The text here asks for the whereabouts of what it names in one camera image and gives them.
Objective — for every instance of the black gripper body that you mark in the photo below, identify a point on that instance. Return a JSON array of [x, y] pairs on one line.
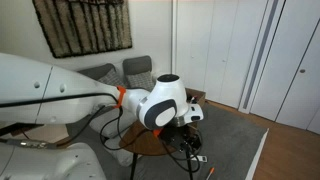
[[180, 138]]

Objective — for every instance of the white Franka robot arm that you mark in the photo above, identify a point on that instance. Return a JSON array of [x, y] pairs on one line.
[[33, 90]]

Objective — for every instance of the white remote control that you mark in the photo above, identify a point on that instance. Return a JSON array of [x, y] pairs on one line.
[[203, 159]]

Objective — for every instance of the dark wooden side table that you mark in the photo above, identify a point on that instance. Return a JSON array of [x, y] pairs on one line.
[[140, 143]]

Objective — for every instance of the red capped marker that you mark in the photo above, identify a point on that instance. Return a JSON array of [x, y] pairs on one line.
[[193, 99]]

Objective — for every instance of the orange white marker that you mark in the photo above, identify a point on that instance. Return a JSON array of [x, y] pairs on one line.
[[210, 172]]

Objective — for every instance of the brown cardboard box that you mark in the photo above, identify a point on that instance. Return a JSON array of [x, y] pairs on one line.
[[200, 96]]

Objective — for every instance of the light grey long cushion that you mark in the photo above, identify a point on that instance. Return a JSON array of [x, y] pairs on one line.
[[120, 155], [103, 125]]

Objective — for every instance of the white bifold closet doors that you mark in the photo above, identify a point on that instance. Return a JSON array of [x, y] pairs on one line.
[[216, 50]]

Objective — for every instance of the white closet divider post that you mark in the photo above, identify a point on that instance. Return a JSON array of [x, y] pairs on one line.
[[258, 66]]

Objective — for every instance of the brown woven wall hanging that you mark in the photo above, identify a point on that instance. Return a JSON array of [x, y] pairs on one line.
[[83, 26]]

